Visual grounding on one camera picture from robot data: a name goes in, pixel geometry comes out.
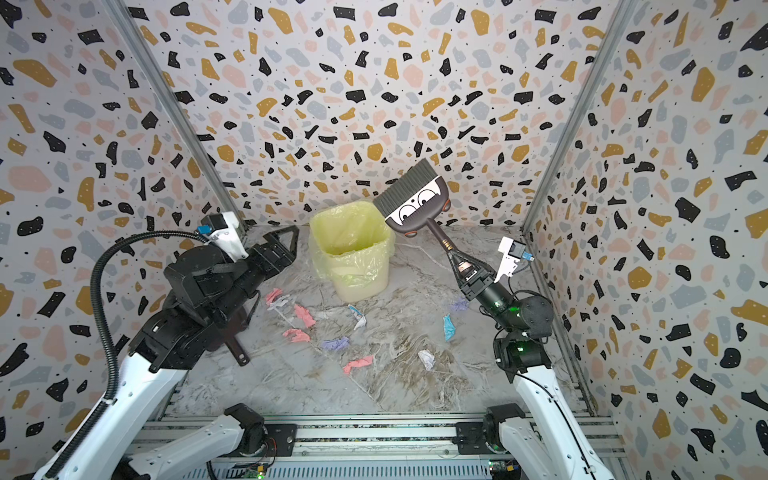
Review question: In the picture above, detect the left aluminium corner post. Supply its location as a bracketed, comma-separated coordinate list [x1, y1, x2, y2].
[103, 0, 248, 232]

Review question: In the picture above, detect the purple paper scrap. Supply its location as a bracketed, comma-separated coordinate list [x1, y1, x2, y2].
[322, 336, 349, 351]
[450, 298, 469, 313]

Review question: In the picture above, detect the dark brown plastic dustpan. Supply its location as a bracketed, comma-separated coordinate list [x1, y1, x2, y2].
[208, 308, 250, 367]

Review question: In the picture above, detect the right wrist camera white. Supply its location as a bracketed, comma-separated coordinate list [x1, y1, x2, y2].
[495, 236, 534, 283]

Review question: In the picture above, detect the cream bin with green bag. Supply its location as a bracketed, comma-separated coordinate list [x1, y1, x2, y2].
[309, 201, 394, 303]

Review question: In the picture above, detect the brown cartoon face hand broom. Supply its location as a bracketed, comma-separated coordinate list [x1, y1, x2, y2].
[373, 159, 487, 282]

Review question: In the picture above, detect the white blue paper scrap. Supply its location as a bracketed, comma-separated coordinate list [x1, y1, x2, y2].
[348, 305, 367, 331]

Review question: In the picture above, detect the pink paper scrap upper left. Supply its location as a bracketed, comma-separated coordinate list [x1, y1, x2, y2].
[294, 304, 316, 328]

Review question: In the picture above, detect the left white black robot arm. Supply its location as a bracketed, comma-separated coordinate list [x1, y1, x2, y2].
[31, 215, 299, 479]

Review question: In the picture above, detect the purple paper scrap centre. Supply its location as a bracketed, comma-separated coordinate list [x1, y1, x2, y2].
[322, 336, 349, 351]

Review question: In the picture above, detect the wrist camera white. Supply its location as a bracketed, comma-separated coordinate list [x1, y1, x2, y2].
[495, 236, 534, 283]
[196, 211, 248, 261]

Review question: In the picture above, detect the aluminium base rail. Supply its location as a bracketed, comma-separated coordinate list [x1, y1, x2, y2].
[134, 411, 625, 480]

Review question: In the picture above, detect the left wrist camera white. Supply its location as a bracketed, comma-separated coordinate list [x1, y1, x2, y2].
[196, 211, 248, 261]

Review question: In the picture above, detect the purple paper scrap right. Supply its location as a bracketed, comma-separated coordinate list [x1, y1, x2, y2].
[450, 298, 469, 313]

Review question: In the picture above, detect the aluminium corner post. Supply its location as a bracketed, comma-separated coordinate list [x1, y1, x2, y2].
[521, 0, 638, 237]
[103, 0, 248, 232]

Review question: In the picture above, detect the right aluminium corner post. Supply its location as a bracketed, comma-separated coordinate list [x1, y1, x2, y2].
[521, 0, 638, 237]

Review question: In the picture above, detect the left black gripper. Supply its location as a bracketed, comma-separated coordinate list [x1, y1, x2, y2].
[214, 223, 300, 325]

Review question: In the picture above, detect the pink paper scrap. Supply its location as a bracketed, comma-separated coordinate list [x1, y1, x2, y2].
[282, 329, 311, 343]
[294, 304, 316, 328]
[343, 355, 374, 375]

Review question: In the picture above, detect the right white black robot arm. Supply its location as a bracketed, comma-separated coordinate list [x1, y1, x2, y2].
[453, 261, 614, 479]

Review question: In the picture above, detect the pink paper scrap front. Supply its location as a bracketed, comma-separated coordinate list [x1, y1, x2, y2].
[343, 355, 374, 375]

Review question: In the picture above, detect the teal paper scrap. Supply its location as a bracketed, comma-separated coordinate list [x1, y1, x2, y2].
[443, 315, 456, 342]

